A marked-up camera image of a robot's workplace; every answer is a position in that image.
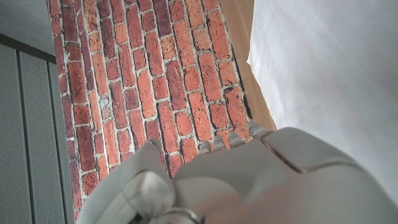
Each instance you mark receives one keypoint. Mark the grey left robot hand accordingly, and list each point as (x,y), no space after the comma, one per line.
(248,186)

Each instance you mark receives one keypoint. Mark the white handkerchief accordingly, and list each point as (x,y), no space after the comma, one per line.
(326,62)

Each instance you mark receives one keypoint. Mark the brick print backdrop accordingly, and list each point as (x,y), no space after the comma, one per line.
(149,77)

